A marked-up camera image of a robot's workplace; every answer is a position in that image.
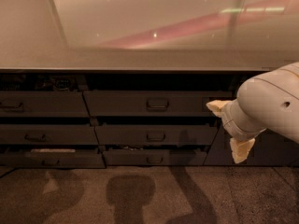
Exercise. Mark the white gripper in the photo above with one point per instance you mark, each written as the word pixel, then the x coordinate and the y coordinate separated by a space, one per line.
pixel 229 120

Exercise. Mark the dark drawer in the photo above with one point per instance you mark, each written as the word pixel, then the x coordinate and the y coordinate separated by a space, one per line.
pixel 73 159
pixel 152 103
pixel 42 104
pixel 154 157
pixel 13 134
pixel 155 135

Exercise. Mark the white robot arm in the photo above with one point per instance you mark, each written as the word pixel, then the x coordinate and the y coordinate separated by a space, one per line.
pixel 269 101

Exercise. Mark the pale flat item bottom drawer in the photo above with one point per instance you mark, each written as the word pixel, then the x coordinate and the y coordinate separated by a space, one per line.
pixel 53 150

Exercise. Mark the dark items in left drawer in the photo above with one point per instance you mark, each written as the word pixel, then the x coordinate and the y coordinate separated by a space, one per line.
pixel 36 82

